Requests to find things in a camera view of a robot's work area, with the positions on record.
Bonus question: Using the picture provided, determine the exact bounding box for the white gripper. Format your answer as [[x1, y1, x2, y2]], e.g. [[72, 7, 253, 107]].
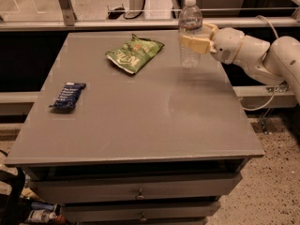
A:
[[179, 23, 245, 65]]

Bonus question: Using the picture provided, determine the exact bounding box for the clear plastic water bottle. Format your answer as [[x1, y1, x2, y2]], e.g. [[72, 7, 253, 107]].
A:
[[178, 0, 203, 68]]

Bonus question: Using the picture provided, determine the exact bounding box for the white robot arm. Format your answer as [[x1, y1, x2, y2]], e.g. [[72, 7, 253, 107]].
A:
[[178, 23, 300, 102]]

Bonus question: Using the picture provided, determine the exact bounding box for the bottle on floor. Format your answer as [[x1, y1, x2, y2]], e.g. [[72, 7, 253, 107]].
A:
[[25, 209, 56, 223]]

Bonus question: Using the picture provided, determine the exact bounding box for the green chip bag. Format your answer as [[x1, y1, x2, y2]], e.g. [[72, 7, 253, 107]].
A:
[[105, 34, 164, 74]]

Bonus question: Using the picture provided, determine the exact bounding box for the white appliance behind glass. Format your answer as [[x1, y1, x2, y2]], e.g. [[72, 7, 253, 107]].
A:
[[124, 0, 145, 20]]

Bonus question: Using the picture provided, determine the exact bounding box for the grey drawer cabinet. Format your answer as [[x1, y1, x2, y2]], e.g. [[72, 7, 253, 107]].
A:
[[7, 30, 263, 225]]

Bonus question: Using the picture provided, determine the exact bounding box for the blue snack bar wrapper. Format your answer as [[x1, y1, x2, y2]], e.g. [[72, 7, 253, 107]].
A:
[[50, 82, 86, 109]]

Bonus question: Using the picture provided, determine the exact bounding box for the upper drawer knob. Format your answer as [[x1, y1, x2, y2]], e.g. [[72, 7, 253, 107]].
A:
[[135, 189, 144, 200]]

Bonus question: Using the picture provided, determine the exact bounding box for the drawer knob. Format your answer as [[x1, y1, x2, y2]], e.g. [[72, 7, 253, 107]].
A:
[[135, 189, 144, 200], [139, 213, 148, 222]]

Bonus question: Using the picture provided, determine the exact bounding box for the lower drawer knob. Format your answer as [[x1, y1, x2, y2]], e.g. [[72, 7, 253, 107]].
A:
[[139, 213, 148, 222]]

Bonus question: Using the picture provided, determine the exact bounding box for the black bag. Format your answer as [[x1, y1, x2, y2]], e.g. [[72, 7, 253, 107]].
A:
[[0, 168, 30, 225]]

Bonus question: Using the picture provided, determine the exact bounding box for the white cable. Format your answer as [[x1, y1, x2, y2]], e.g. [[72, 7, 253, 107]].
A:
[[242, 14, 280, 113]]

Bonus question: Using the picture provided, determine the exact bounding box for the metal railing frame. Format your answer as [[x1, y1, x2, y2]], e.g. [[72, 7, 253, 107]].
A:
[[0, 0, 300, 31]]

